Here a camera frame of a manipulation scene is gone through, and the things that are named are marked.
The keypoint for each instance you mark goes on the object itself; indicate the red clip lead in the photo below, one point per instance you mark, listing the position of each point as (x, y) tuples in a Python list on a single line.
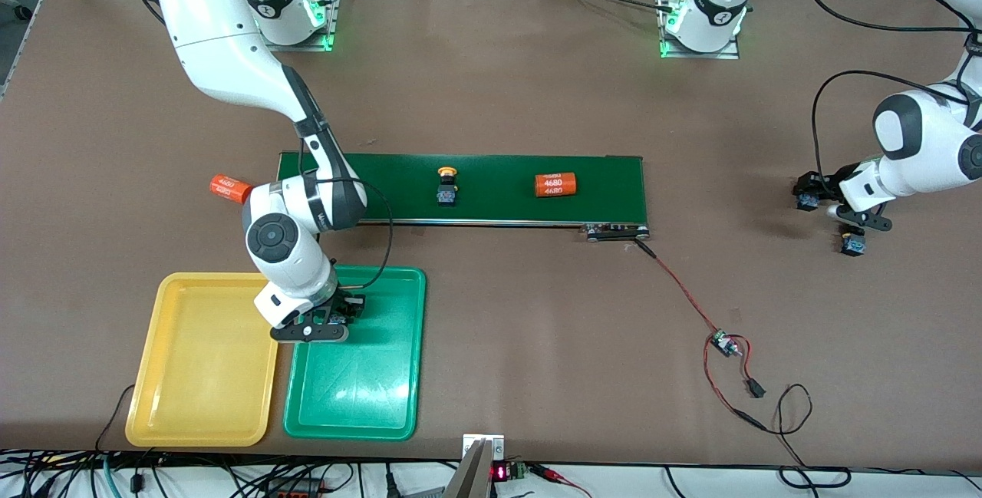
[(556, 475)]

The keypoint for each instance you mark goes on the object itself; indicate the yellow plastic tray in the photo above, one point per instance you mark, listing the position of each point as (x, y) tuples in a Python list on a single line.
[(203, 375)]

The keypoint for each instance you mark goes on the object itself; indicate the small speed controller board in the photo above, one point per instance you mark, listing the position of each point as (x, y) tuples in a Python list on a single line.
[(721, 343)]

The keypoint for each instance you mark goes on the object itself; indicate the red digit display module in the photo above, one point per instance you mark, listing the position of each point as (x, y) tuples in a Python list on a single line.
[(500, 473)]

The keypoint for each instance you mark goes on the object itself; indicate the green push button switch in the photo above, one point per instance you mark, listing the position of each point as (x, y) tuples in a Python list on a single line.
[(343, 314), (853, 245)]

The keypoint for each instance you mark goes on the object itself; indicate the yellow push button switch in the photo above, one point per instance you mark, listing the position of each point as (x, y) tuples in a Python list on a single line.
[(805, 202), (446, 195)]

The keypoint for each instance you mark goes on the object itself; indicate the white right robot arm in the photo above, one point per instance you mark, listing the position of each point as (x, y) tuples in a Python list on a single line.
[(230, 45)]

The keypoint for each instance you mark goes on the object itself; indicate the orange 4680 battery cylinder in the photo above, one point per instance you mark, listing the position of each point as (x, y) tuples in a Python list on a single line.
[(555, 185), (226, 188)]

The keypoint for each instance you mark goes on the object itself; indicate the green plastic tray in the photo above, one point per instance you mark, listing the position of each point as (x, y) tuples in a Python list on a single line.
[(353, 375)]

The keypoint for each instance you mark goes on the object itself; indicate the grey metal camera mount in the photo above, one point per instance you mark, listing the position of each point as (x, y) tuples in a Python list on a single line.
[(476, 475)]

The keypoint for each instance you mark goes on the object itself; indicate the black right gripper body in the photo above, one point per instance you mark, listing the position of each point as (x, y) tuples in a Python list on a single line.
[(340, 305)]

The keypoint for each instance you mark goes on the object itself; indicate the green conveyor belt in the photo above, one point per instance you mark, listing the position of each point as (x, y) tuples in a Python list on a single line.
[(491, 206)]

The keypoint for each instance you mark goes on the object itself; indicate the orange power strip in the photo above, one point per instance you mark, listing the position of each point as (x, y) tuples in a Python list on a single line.
[(295, 492)]

